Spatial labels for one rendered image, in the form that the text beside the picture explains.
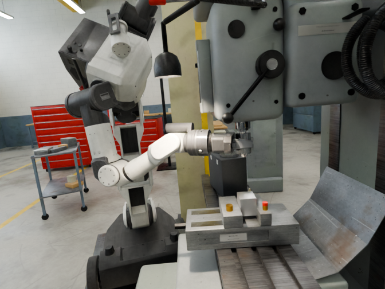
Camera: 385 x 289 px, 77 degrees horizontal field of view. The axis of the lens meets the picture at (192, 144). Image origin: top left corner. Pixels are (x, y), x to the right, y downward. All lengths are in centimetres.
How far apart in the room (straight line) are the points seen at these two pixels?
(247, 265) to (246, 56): 57
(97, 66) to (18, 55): 1071
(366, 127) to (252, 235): 48
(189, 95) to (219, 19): 183
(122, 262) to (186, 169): 140
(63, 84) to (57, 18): 235
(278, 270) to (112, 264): 91
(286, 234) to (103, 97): 76
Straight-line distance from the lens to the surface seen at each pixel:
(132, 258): 143
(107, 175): 90
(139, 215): 154
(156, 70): 65
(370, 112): 90
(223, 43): 68
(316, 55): 73
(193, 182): 264
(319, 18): 75
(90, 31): 113
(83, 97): 94
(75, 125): 587
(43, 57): 1123
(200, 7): 77
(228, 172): 111
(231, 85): 67
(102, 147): 92
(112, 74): 99
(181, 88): 248
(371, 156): 91
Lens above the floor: 139
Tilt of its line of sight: 11 degrees down
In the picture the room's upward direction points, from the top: 5 degrees counter-clockwise
